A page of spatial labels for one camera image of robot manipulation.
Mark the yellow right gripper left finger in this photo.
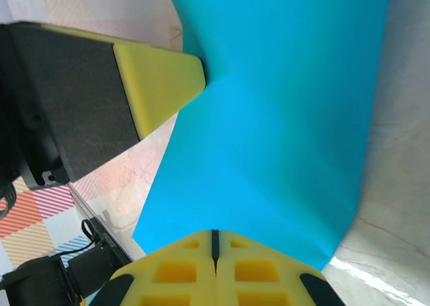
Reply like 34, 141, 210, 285
109, 229, 219, 306

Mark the black cable loop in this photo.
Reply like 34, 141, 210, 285
81, 217, 101, 252

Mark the thin black left wrist cable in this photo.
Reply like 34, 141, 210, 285
0, 184, 18, 220

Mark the aluminium mounting rail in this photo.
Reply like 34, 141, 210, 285
68, 181, 145, 274

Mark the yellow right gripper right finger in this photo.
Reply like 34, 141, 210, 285
214, 229, 329, 306

